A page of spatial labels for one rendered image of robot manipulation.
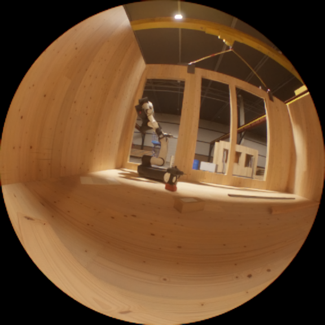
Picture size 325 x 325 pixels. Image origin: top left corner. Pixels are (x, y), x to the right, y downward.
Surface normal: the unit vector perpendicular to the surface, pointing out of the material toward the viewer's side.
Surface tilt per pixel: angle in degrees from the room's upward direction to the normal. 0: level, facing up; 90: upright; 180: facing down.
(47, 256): 0
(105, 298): 0
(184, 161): 90
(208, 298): 0
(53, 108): 90
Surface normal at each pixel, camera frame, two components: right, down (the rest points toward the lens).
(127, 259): 0.16, -0.99
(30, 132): 0.98, 0.16
